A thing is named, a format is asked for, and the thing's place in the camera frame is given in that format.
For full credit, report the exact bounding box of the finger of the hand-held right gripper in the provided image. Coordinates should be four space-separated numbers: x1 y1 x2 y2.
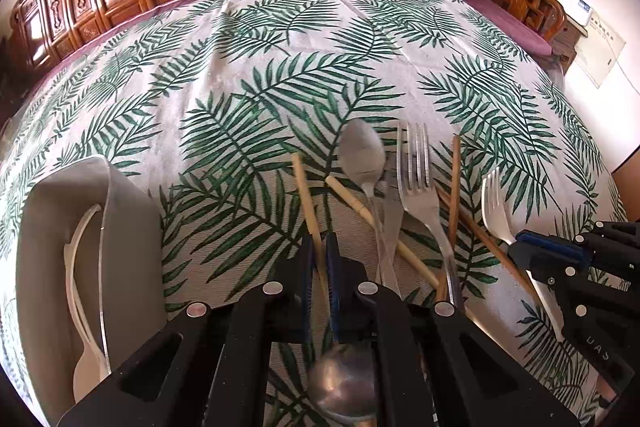
510 247 640 378
515 220 640 271

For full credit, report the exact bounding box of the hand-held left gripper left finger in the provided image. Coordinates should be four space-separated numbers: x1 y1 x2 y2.
57 232 321 427

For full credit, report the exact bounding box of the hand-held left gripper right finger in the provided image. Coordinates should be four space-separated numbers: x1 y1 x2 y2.
326 232 581 427

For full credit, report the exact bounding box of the white plastic fork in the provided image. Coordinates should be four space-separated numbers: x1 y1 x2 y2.
481 170 565 342

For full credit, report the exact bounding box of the dark brown chopstick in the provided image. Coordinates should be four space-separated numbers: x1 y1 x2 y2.
436 189 543 305
435 135 462 303

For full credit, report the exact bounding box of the light bamboo chopstick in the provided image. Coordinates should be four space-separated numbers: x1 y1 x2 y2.
291 153 331 308
325 176 440 289

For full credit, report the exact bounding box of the metal spoon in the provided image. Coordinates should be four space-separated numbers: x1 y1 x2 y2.
339 118 401 298

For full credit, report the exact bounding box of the grey utensil tray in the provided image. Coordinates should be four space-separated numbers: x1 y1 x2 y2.
15 155 168 413

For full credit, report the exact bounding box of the brown wooden board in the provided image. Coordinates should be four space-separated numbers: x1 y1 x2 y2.
612 152 640 219

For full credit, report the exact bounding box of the metal fork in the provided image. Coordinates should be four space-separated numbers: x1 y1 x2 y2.
396 122 467 310

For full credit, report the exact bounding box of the wooden side table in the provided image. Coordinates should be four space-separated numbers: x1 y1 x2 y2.
549 14 589 68

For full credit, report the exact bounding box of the green leaf print tablecloth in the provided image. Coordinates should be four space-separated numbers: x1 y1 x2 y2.
0 0 628 427

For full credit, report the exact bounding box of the white plastic spoon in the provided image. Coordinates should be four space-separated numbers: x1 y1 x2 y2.
64 204 112 403

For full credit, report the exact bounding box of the small purple seat cushion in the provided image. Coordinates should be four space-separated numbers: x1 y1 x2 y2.
452 0 554 56

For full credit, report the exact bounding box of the white wall panel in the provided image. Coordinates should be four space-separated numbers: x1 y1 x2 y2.
572 14 627 89

